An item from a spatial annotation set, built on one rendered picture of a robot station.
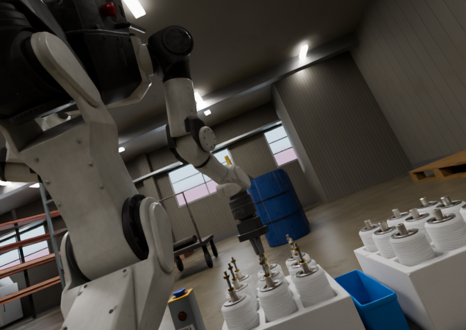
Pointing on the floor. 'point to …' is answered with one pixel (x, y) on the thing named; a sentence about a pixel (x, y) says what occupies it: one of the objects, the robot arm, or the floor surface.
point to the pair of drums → (279, 207)
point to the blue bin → (373, 301)
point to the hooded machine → (7, 311)
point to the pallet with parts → (442, 168)
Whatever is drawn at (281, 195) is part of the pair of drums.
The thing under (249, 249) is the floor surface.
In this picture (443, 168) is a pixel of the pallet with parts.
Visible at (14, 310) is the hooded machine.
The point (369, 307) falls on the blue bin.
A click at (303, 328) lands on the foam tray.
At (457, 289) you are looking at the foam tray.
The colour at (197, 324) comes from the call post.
